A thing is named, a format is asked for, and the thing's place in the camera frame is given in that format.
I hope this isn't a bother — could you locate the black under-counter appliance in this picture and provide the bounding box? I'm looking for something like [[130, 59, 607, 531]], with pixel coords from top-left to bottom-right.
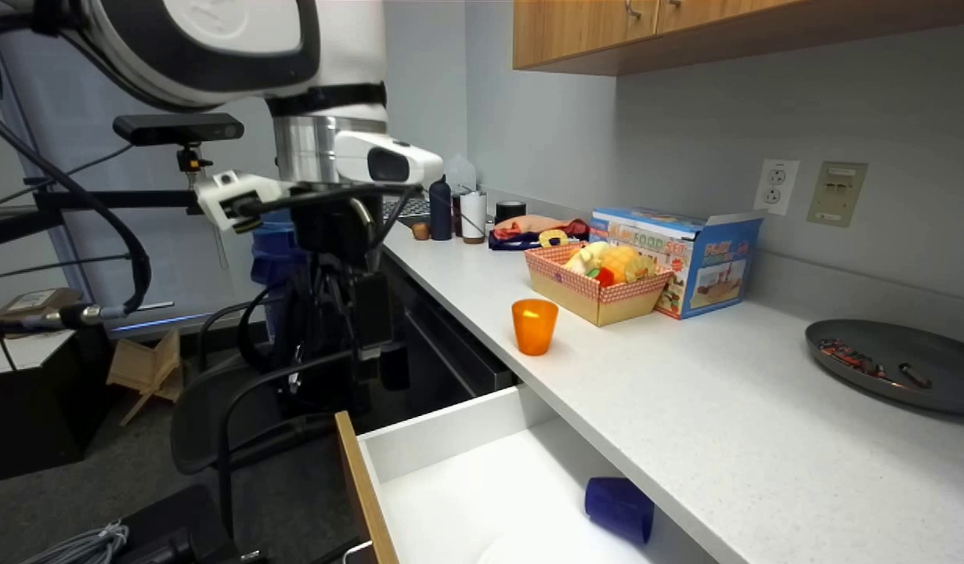
[[372, 249, 522, 412]]

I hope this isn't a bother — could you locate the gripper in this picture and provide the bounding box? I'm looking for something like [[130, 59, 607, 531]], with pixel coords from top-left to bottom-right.
[[291, 194, 411, 412]]

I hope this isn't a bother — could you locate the heap of small red pieces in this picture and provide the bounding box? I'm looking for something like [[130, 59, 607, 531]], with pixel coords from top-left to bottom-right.
[[817, 338, 896, 384]]

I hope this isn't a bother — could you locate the blue water jug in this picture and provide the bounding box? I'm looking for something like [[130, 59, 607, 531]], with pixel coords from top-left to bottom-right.
[[250, 219, 314, 334]]

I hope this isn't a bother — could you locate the wooden folding stand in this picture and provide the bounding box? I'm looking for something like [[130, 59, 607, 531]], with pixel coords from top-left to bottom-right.
[[105, 328, 185, 428]]

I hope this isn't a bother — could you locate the dark grey plate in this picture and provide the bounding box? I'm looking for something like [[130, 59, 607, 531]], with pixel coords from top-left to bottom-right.
[[804, 318, 964, 417]]

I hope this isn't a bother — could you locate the orange plastic cup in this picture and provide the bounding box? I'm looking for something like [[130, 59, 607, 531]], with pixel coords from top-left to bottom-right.
[[511, 298, 560, 357]]

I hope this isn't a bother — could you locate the checkered paper basket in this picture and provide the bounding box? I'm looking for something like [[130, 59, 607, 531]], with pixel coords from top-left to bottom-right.
[[524, 241, 675, 328]]

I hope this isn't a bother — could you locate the white wall socket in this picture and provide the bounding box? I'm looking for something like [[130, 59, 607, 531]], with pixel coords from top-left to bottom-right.
[[753, 158, 801, 217]]

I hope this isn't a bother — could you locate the white drawer with wooden front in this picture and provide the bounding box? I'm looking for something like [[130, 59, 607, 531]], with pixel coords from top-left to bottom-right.
[[334, 383, 719, 564]]

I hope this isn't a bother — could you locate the cardboard box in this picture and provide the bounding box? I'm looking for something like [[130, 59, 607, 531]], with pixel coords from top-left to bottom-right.
[[0, 287, 85, 323]]

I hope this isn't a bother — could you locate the dark blue bottle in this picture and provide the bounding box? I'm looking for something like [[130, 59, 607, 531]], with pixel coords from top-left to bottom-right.
[[428, 173, 454, 242]]

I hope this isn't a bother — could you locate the wooden wall cabinet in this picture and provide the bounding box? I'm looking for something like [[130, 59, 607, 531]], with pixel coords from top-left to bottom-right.
[[512, 0, 964, 78]]

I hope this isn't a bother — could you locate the black box with white top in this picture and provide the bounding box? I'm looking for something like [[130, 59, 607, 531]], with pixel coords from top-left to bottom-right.
[[0, 324, 116, 483]]

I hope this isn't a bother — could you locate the beige switch plate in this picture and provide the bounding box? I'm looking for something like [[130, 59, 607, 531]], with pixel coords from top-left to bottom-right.
[[806, 161, 869, 229]]

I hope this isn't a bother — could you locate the white cylindrical cup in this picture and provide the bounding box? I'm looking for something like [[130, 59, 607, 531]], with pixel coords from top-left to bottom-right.
[[459, 190, 489, 245]]

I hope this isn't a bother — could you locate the camera on mount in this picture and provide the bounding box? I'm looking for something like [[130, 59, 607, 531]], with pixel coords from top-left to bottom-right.
[[113, 113, 246, 190]]

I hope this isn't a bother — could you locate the toy food set box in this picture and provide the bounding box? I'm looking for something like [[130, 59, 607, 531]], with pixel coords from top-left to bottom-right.
[[589, 206, 767, 321]]

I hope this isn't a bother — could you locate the black office chair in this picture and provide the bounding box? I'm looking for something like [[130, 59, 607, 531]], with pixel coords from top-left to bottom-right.
[[170, 296, 377, 549]]

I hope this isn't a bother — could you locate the coil of grey cable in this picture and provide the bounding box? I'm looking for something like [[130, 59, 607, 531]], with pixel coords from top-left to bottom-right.
[[18, 520, 131, 564]]

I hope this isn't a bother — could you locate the heap of toy food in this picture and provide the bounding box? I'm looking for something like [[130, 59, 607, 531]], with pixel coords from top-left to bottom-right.
[[563, 240, 659, 287]]

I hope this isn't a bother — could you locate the blue plastic cup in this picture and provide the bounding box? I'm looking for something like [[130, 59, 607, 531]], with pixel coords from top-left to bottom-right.
[[583, 476, 656, 546]]

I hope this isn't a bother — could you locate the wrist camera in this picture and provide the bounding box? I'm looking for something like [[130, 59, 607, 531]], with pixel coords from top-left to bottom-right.
[[195, 170, 421, 234]]

